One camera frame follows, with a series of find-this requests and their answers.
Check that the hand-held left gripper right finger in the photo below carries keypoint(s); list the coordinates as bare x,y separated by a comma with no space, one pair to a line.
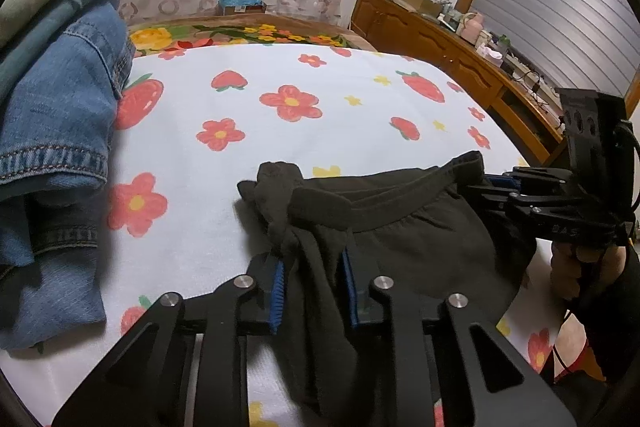
351,292

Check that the wooden cabinet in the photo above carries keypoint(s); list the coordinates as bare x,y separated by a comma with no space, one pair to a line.
425,38

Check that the beige fleece blanket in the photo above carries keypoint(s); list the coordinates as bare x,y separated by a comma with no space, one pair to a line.
580,347

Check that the small box with blue wrap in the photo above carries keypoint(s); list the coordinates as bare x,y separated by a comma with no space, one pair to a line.
240,3

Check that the white strawberry print sheet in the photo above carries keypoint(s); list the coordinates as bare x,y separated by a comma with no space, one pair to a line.
300,152

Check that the person's right hand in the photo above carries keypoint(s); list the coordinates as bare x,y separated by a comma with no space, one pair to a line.
565,272

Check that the teal denim pants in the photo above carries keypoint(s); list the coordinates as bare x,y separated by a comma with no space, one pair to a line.
65,12

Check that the brown floral blanket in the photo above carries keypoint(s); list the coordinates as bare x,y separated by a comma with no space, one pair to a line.
225,33

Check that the pink tissue box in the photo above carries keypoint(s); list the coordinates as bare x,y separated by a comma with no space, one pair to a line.
491,55

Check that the black pants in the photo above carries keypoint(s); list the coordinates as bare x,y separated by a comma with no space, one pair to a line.
425,247

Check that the person's right forearm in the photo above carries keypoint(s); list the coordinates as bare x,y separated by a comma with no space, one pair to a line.
605,337

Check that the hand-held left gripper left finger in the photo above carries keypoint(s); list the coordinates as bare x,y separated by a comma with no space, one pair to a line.
276,292

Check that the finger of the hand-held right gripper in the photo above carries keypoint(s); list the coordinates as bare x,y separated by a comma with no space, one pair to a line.
492,199
505,181

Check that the blue denim jeans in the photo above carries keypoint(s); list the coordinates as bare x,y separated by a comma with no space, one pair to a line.
55,117

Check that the pink jug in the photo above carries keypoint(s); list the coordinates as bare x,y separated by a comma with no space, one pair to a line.
471,28

